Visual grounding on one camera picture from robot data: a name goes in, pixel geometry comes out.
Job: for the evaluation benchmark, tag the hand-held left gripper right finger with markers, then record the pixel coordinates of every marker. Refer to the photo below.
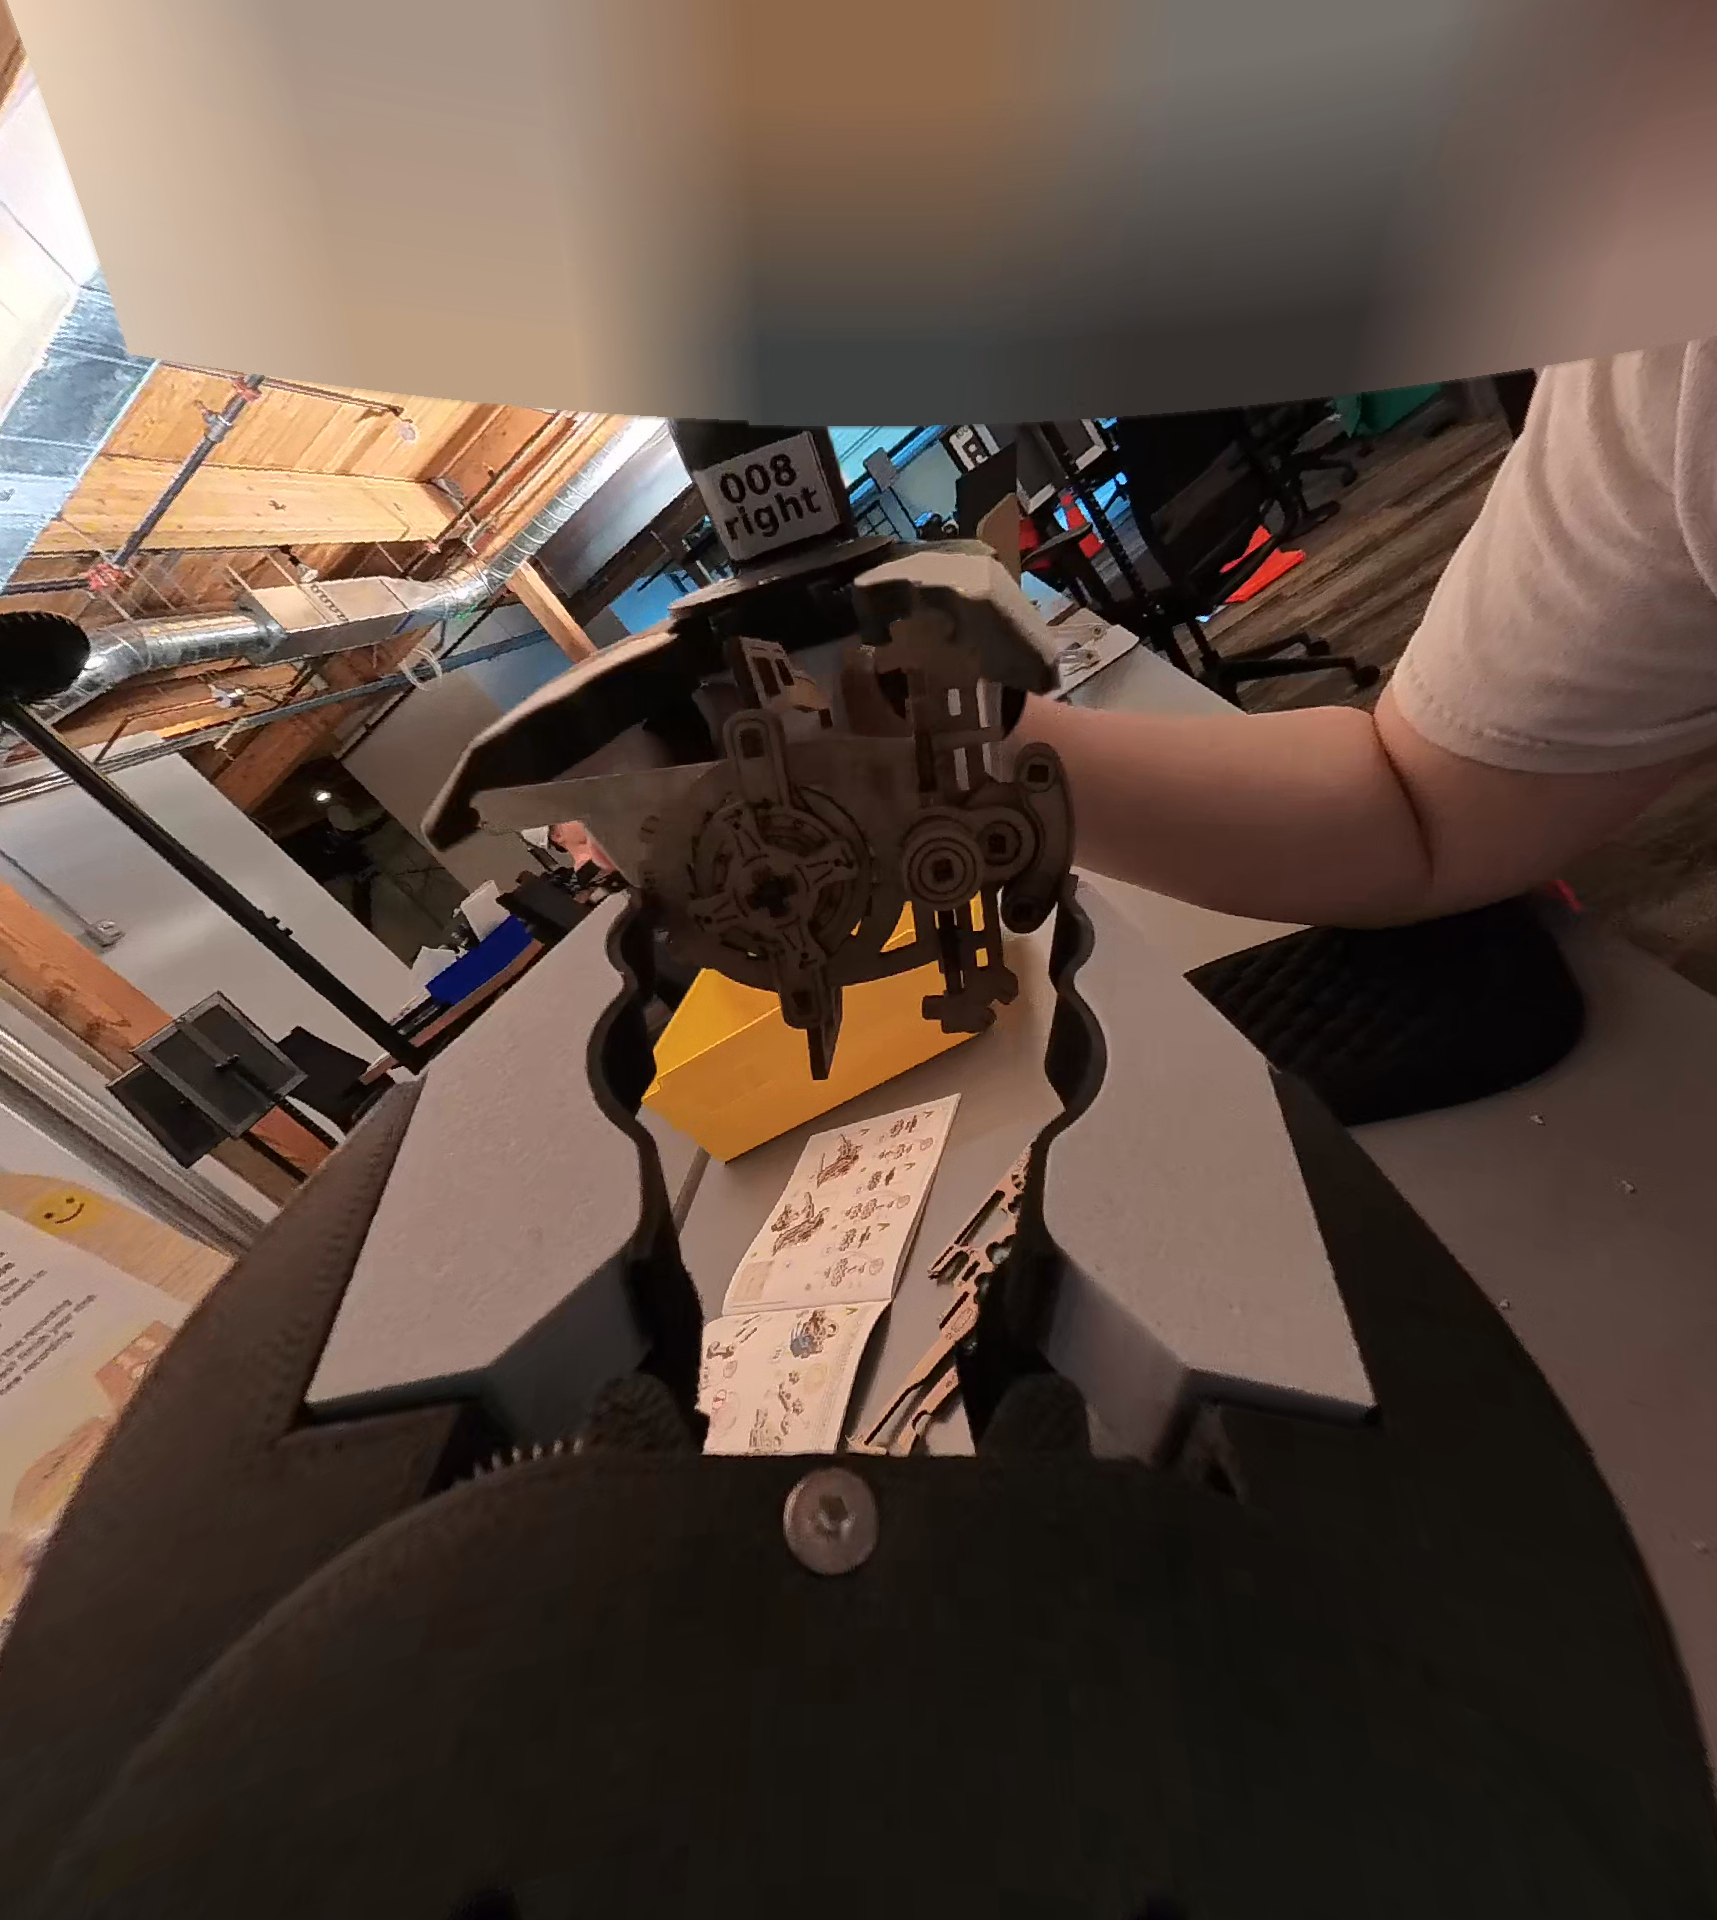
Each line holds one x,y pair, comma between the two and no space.
1188,1230

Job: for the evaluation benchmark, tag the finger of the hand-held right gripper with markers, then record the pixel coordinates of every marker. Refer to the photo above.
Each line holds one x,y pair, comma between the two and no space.
589,800

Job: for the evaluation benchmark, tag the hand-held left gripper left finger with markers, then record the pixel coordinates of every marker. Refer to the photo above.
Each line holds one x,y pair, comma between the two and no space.
483,1230

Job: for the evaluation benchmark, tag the dark wooden gear model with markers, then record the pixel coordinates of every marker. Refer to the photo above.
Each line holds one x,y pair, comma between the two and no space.
783,870

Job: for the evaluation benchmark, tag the person's right forearm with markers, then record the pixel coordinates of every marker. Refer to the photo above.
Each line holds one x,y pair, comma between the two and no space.
1246,810

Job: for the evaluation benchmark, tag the punched wooden parts sheet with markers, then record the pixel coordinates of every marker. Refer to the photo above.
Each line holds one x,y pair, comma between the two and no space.
970,1261

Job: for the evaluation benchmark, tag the blue plastic bin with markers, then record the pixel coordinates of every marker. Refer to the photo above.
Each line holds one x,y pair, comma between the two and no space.
483,961

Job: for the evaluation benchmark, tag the yellow plastic box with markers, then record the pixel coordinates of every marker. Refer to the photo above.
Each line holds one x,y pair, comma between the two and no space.
738,1080

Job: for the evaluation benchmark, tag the black mesh wrist pad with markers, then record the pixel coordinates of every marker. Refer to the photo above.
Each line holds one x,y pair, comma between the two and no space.
1396,1005

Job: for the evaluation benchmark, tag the illustrated instruction booklet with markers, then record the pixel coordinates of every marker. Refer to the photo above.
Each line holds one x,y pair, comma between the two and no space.
842,1214

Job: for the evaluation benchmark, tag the black pole with round disc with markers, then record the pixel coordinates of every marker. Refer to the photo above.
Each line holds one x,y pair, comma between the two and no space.
198,854

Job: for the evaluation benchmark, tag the black office chair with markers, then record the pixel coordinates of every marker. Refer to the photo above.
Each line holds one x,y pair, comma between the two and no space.
1188,525

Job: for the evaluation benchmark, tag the silver air duct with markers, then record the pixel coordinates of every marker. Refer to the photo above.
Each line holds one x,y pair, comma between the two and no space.
348,609

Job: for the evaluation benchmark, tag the black square bracket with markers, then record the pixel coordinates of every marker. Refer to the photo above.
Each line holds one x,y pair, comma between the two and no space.
206,1072

